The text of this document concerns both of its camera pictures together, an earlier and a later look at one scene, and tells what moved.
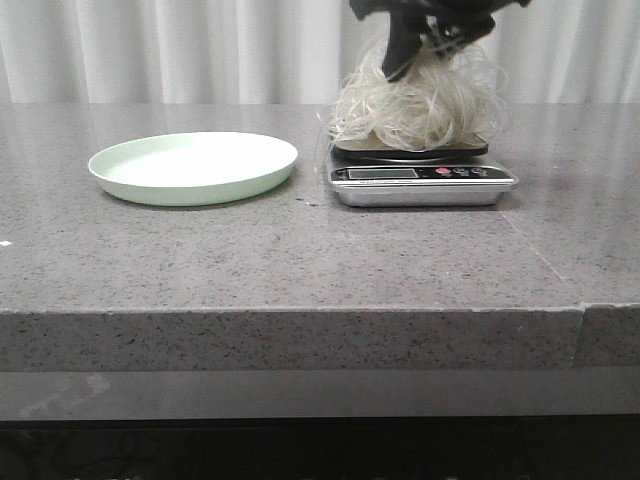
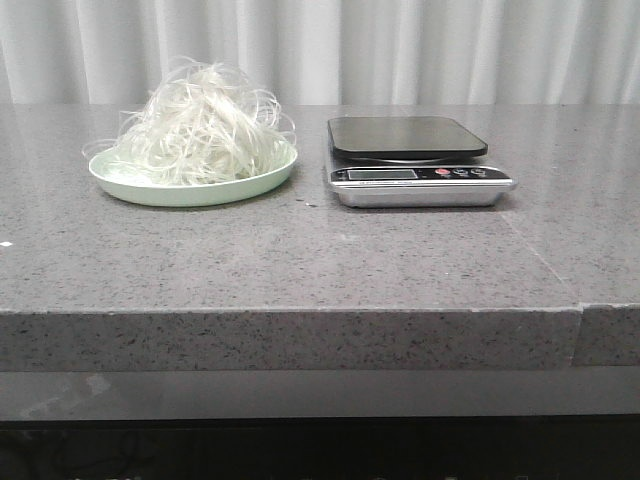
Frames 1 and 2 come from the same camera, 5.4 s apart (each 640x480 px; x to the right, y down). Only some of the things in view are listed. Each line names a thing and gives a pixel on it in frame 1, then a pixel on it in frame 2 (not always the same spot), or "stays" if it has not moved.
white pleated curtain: x=288 y=52 stays
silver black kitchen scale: x=395 y=177 stays
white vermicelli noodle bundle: x=434 y=102 to x=203 y=123
